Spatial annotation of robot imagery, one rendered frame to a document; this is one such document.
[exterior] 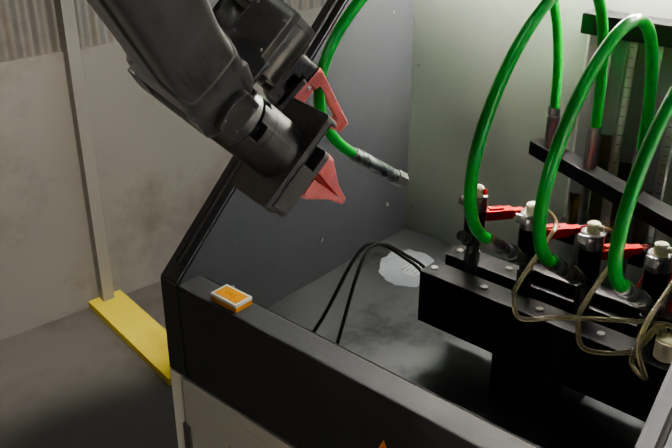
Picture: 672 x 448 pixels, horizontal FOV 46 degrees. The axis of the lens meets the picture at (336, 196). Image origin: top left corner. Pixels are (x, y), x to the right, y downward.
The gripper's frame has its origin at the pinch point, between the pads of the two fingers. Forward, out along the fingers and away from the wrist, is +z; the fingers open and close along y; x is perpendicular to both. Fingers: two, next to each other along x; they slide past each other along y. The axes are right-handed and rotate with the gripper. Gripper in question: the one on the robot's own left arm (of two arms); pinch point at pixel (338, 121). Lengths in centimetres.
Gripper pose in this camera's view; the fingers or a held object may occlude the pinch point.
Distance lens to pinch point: 98.4
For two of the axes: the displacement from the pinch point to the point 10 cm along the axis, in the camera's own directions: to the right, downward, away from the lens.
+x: -6.5, 7.5, 0.8
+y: -1.3, -2.2, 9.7
